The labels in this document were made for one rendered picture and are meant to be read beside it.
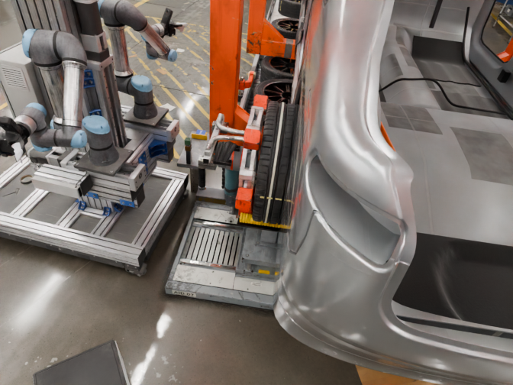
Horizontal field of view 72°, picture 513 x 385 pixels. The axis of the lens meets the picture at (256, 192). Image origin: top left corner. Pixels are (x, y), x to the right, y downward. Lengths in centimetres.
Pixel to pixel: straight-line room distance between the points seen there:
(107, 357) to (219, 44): 169
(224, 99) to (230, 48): 32
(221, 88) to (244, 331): 147
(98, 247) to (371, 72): 192
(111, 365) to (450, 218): 168
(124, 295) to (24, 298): 58
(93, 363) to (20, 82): 142
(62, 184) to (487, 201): 213
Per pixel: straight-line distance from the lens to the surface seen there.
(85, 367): 191
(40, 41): 180
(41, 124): 171
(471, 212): 194
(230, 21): 210
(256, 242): 233
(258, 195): 168
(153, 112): 236
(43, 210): 279
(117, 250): 237
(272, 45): 416
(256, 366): 219
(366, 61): 101
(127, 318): 236
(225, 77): 222
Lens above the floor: 204
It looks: 42 degrees down
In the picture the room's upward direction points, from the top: 7 degrees clockwise
